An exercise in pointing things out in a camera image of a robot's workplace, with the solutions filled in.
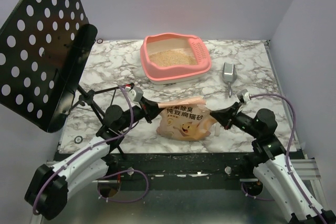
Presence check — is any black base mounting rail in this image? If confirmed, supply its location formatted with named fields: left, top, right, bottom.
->
left=103, top=153, right=264, bottom=195

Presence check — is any clean litter in box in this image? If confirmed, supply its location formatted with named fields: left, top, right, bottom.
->
left=149, top=50, right=197, bottom=67

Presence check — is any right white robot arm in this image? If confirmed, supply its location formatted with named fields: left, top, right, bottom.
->
left=210, top=103, right=335, bottom=223

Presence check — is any silver metal litter scoop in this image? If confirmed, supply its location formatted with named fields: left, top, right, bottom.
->
left=222, top=62, right=237, bottom=98

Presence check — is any pink cat litter box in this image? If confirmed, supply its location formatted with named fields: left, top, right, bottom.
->
left=140, top=33, right=212, bottom=84

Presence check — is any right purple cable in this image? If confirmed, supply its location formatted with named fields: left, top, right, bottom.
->
left=241, top=93, right=329, bottom=224

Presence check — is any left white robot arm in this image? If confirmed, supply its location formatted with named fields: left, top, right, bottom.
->
left=24, top=98, right=163, bottom=220

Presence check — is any beige cat litter bag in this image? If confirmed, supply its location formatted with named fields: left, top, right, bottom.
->
left=156, top=96, right=217, bottom=142

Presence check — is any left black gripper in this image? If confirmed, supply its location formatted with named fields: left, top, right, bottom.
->
left=117, top=95, right=167, bottom=132

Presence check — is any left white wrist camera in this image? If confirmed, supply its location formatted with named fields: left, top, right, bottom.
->
left=128, top=86, right=143, bottom=103

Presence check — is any black perforated music stand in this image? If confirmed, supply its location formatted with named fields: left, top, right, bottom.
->
left=0, top=0, right=135, bottom=159

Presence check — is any purple cable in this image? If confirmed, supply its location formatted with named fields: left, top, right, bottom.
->
left=31, top=84, right=150, bottom=216
left=241, top=93, right=329, bottom=224

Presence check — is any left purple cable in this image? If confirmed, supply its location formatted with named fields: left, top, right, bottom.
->
left=31, top=84, right=150, bottom=216

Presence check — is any small round washer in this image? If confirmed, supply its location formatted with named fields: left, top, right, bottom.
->
left=75, top=136, right=82, bottom=143

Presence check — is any grey bag sealing clip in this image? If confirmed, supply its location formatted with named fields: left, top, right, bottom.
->
left=214, top=124, right=221, bottom=136

